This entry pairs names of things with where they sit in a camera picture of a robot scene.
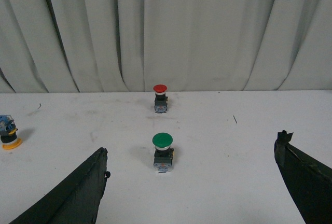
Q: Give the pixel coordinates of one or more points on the red push button switch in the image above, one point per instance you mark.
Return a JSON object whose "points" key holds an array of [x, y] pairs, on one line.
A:
{"points": [[161, 100]]}

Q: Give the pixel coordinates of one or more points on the white pleated curtain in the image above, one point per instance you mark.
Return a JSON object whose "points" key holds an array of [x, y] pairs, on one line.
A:
{"points": [[50, 46]]}

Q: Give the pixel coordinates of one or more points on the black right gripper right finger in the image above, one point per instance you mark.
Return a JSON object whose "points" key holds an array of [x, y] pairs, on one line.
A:
{"points": [[307, 180]]}

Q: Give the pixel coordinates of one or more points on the yellow push button switch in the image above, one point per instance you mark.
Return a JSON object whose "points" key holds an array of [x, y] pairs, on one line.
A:
{"points": [[9, 137]]}

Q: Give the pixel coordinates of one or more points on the green push button switch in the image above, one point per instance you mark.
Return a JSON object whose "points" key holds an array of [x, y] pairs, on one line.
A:
{"points": [[164, 153]]}

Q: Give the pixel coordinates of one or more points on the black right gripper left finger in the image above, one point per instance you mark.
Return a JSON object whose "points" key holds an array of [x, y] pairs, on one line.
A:
{"points": [[75, 199]]}

